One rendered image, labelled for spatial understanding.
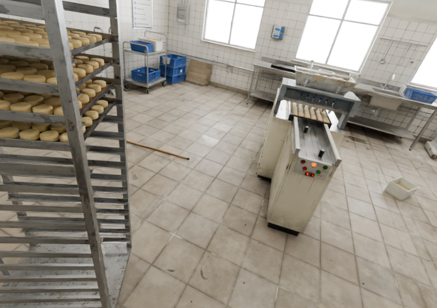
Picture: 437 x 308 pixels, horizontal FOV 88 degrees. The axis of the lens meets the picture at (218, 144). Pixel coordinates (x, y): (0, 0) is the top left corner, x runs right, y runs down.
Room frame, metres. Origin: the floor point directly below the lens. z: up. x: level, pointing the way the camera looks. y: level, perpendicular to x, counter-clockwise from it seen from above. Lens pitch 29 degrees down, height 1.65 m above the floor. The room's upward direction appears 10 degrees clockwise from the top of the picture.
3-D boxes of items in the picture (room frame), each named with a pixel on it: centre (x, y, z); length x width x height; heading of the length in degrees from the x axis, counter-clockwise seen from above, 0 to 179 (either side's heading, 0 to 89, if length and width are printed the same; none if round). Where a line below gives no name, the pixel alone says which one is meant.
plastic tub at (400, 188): (2.48, -2.44, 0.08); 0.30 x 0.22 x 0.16; 122
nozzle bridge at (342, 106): (2.31, -0.88, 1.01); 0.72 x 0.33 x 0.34; 79
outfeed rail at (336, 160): (2.39, -1.05, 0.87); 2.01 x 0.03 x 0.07; 169
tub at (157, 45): (5.08, 1.80, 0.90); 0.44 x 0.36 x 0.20; 81
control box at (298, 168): (1.45, -0.72, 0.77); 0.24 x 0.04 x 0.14; 79
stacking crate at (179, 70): (5.79, 1.48, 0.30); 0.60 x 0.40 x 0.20; 162
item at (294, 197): (1.81, -0.79, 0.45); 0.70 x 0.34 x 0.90; 169
